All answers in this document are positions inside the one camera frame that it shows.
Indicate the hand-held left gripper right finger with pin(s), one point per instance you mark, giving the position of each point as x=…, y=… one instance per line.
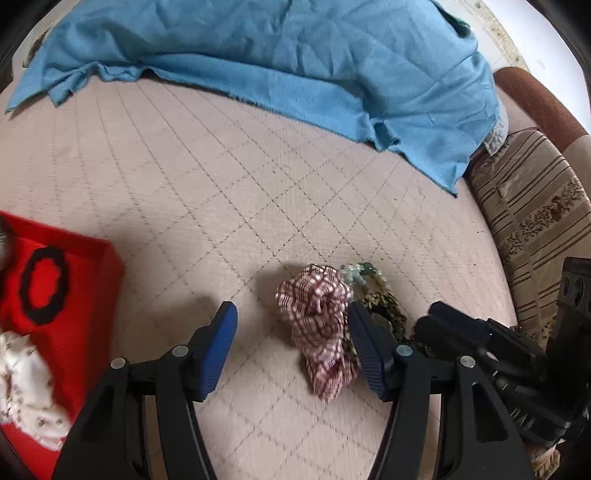
x=369, y=355

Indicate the pink quilted mattress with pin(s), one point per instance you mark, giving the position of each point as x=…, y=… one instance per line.
x=231, y=184

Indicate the red tray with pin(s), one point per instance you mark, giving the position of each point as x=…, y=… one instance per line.
x=87, y=295

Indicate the blue blanket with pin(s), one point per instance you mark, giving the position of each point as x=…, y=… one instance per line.
x=277, y=46

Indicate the white quilted pillow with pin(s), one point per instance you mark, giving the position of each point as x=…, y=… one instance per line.
x=496, y=138

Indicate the brown padded headboard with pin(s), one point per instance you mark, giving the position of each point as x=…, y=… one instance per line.
x=531, y=92

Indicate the striped brown cushion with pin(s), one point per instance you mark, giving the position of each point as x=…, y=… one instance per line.
x=531, y=207

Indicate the white printed scrunchie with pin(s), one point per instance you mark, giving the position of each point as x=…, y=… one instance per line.
x=27, y=383

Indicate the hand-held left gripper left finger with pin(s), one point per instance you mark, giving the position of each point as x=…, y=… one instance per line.
x=219, y=350

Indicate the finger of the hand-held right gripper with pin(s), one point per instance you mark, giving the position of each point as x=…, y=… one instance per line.
x=457, y=316
x=431, y=337

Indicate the red plaid scrunchie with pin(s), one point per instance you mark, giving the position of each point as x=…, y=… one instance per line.
x=318, y=314

